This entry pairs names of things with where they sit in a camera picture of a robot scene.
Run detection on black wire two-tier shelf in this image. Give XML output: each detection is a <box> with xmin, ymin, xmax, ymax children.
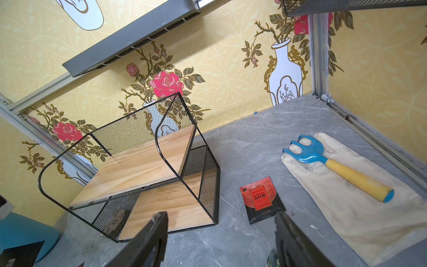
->
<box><xmin>38</xmin><ymin>92</ymin><xmax>221</xmax><ymax>243</ymax></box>

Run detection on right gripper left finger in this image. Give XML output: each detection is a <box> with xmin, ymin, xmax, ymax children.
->
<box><xmin>106</xmin><ymin>211</ymin><xmax>169</xmax><ymax>267</ymax></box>

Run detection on green tea bag top shelf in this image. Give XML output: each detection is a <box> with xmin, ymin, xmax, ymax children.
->
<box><xmin>265</xmin><ymin>249</ymin><xmax>280</xmax><ymax>267</ymax></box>

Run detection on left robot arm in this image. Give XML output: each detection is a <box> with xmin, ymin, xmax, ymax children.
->
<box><xmin>1</xmin><ymin>241</ymin><xmax>44</xmax><ymax>267</ymax></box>

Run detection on beige cloth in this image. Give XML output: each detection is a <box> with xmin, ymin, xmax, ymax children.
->
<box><xmin>281</xmin><ymin>132</ymin><xmax>427</xmax><ymax>267</ymax></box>

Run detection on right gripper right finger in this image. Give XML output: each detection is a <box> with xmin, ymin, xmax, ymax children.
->
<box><xmin>275</xmin><ymin>211</ymin><xmax>333</xmax><ymax>267</ymax></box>

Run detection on blue cylindrical vase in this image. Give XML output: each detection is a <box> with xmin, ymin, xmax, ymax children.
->
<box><xmin>1</xmin><ymin>212</ymin><xmax>60</xmax><ymax>262</ymax></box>

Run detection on grey wall tray shelf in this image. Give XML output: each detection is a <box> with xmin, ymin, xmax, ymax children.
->
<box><xmin>62</xmin><ymin>0</ymin><xmax>200</xmax><ymax>78</ymax></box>

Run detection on blue yellow hand rake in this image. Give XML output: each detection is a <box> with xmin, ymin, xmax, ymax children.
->
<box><xmin>282</xmin><ymin>135</ymin><xmax>395</xmax><ymax>203</ymax></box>

